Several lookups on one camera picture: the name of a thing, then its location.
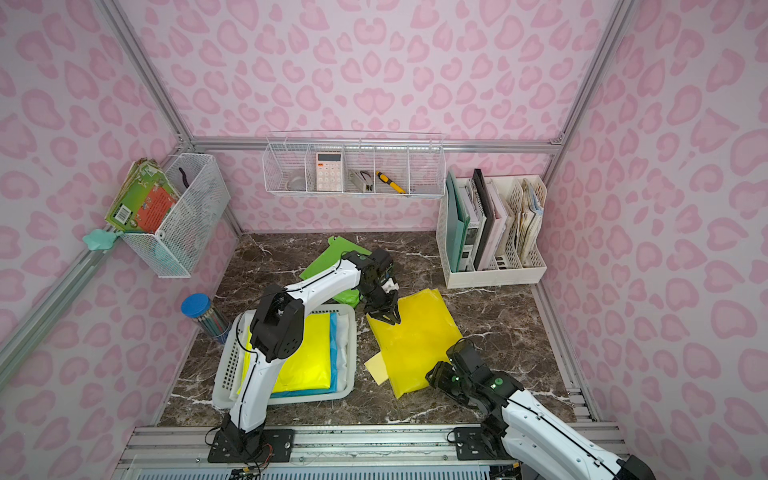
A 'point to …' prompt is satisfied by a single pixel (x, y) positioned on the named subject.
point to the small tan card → (377, 369)
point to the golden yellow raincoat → (421, 341)
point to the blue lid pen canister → (198, 306)
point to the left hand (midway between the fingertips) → (398, 315)
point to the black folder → (487, 218)
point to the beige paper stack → (531, 215)
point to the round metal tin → (296, 184)
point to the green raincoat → (329, 259)
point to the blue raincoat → (333, 384)
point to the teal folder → (457, 222)
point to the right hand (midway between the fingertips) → (431, 379)
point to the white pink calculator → (329, 171)
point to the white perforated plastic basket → (225, 352)
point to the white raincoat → (342, 343)
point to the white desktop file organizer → (489, 231)
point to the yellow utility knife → (395, 186)
